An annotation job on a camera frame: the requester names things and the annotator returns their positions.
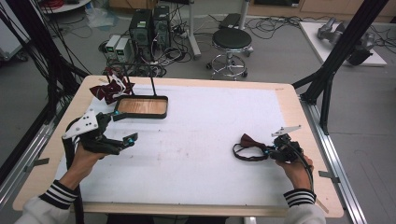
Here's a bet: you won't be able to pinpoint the striped dark red bow tie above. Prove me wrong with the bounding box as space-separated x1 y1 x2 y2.
89 66 136 105

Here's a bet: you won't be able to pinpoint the black computer tower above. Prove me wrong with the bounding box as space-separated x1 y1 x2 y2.
151 5 172 49
128 8 154 63

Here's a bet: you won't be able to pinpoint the black round stool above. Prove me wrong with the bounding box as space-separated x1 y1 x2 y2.
205 27 254 81

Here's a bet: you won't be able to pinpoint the grey metal bracket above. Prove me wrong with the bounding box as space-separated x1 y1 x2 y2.
318 170 341 185
23 157 50 173

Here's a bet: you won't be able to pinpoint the person's left hand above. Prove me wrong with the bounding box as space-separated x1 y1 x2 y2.
58 143 108 190

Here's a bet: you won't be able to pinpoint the aluminium side rail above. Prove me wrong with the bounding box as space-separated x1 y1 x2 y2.
299 94 369 224
0 101 73 208

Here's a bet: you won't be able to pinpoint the round white table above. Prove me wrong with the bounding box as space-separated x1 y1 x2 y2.
39 0 92 15

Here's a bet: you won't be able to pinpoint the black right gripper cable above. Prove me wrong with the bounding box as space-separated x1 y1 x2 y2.
289 143 315 191

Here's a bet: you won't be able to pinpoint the small white power unit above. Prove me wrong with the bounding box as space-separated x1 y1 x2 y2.
115 37 131 63
105 34 121 61

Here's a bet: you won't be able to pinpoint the plain dark red bow tie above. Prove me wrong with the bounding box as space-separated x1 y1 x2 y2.
232 133 269 162

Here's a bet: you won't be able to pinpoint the white floor board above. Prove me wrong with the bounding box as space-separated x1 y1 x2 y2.
298 20 389 68

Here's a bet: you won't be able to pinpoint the clear plastic bag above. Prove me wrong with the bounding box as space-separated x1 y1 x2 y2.
84 5 120 30

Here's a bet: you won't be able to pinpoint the black rig frame post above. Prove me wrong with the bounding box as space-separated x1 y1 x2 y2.
0 0 92 125
291 0 390 135

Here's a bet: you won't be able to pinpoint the black rack with wooden tray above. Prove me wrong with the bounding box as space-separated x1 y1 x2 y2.
105 63 169 121

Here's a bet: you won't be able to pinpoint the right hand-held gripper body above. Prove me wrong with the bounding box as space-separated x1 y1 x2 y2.
268 124 312 163

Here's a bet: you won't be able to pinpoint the black flat power adapter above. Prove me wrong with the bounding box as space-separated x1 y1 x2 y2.
219 12 243 30

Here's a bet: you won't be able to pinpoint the white table mat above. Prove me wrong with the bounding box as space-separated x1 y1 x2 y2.
55 83 294 208

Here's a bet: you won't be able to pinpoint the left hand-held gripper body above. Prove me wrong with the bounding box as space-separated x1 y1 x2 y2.
62 108 126 156

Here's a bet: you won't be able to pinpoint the computer tower units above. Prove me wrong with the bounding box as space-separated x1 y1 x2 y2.
98 3 200 78

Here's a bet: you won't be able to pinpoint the person's right hand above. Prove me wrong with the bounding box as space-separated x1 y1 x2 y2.
275 155 315 191

